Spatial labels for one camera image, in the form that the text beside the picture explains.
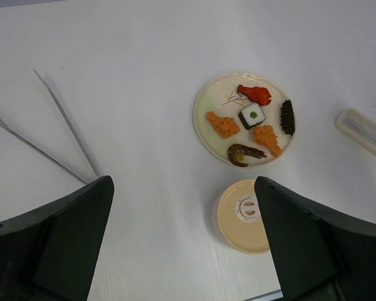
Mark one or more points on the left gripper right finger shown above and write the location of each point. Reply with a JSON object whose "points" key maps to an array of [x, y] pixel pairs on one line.
{"points": [[318, 252]]}

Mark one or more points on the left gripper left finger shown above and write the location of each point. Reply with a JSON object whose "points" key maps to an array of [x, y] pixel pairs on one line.
{"points": [[50, 253]]}

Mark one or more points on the beige round lid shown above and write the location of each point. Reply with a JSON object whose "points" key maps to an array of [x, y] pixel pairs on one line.
{"points": [[236, 219]]}

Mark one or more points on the metal tongs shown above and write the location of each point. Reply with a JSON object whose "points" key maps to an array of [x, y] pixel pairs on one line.
{"points": [[36, 120]]}

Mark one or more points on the orange fried piece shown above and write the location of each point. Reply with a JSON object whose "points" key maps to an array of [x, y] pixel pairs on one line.
{"points": [[226, 127]]}

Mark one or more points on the dark brown shrimp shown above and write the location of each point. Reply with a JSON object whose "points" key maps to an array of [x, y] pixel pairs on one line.
{"points": [[237, 152]]}

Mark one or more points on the orange fried shrimp lower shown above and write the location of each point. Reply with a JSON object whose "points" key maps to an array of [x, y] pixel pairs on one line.
{"points": [[264, 135]]}

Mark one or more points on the clear cutlery case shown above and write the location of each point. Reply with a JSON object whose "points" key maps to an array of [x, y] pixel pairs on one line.
{"points": [[341, 124]]}

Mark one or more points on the dark sea cucumber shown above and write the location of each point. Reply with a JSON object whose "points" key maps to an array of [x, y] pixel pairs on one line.
{"points": [[287, 118]]}

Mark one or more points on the metal spoon in case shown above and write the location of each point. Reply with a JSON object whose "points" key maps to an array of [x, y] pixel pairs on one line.
{"points": [[362, 129]]}

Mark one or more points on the sushi roll piece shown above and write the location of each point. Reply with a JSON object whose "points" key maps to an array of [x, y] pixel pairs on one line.
{"points": [[251, 115]]}

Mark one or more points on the cream round plate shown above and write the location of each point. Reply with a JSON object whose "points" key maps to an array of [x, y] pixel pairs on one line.
{"points": [[221, 97]]}

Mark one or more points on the red lobster piece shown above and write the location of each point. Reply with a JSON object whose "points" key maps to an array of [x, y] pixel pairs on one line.
{"points": [[259, 95]]}

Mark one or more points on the aluminium mounting rail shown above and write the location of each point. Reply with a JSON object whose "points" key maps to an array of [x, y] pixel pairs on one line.
{"points": [[272, 296]]}

